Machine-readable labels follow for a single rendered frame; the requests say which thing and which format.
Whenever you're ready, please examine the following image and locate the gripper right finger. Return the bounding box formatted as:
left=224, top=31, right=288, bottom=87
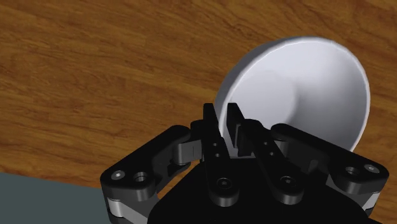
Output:
left=226, top=102, right=390, bottom=217

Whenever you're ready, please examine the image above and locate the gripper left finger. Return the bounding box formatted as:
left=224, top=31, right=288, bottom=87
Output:
left=99, top=102, right=240, bottom=224

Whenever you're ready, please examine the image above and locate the white bowl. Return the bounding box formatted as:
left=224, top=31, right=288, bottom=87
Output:
left=214, top=36, right=371, bottom=158

